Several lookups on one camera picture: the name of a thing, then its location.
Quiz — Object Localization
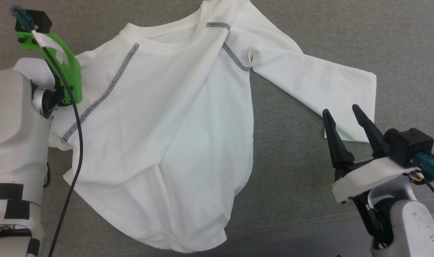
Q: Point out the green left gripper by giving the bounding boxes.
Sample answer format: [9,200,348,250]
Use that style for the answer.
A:
[16,31,83,106]

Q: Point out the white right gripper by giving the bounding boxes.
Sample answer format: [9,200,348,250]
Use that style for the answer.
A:
[322,104,423,205]

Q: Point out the white long-sleeve shirt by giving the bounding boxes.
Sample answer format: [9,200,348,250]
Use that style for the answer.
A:
[47,0,378,254]

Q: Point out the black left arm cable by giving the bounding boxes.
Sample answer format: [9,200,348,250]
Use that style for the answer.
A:
[31,30,84,257]

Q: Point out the teal plug right arm cable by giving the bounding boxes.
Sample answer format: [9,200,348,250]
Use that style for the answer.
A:
[408,152,434,212]

